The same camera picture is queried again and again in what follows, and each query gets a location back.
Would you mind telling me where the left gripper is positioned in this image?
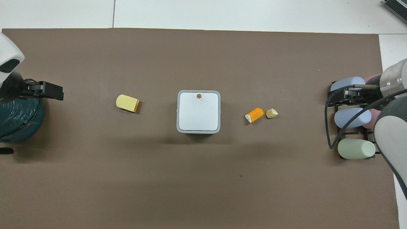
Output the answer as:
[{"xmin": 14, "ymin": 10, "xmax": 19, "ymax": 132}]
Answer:
[{"xmin": 0, "ymin": 72, "xmax": 33, "ymax": 102}]

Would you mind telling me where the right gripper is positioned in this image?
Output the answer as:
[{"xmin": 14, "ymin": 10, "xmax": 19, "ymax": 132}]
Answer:
[{"xmin": 362, "ymin": 83, "xmax": 383, "ymax": 103}]

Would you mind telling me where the white square bin grey rim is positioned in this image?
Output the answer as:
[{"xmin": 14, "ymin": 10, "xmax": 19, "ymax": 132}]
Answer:
[{"xmin": 176, "ymin": 90, "xmax": 221, "ymax": 134}]

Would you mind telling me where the pink cup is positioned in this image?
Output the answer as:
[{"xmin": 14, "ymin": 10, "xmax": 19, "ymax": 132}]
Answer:
[
  {"xmin": 362, "ymin": 108, "xmax": 383, "ymax": 129},
  {"xmin": 363, "ymin": 73, "xmax": 383, "ymax": 86}
]

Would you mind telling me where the light blue cup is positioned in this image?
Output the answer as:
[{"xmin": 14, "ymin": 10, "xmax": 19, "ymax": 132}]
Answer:
[
  {"xmin": 334, "ymin": 108, "xmax": 372, "ymax": 129},
  {"xmin": 330, "ymin": 76, "xmax": 366, "ymax": 93}
]

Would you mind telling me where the teal round container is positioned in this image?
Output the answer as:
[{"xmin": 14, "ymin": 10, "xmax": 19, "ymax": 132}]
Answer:
[{"xmin": 0, "ymin": 95, "xmax": 45, "ymax": 143}]

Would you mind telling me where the black cup rack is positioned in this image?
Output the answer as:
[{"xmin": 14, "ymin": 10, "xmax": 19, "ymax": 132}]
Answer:
[{"xmin": 327, "ymin": 88, "xmax": 383, "ymax": 160}]

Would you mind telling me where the light green cup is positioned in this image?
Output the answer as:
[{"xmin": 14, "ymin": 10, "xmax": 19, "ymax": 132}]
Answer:
[{"xmin": 337, "ymin": 138, "xmax": 376, "ymax": 160}]

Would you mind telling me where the grey striped device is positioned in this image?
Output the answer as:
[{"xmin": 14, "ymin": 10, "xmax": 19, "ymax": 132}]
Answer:
[{"xmin": 383, "ymin": 0, "xmax": 407, "ymax": 17}]

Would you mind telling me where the yellow sponge piece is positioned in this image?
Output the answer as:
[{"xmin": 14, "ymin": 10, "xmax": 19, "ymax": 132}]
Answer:
[{"xmin": 116, "ymin": 94, "xmax": 140, "ymax": 113}]

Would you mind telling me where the orange sponge piece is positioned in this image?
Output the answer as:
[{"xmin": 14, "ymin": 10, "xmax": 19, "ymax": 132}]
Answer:
[{"xmin": 245, "ymin": 108, "xmax": 264, "ymax": 123}]

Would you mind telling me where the black cable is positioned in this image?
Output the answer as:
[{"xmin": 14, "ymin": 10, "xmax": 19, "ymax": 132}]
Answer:
[{"xmin": 324, "ymin": 84, "xmax": 407, "ymax": 149}]

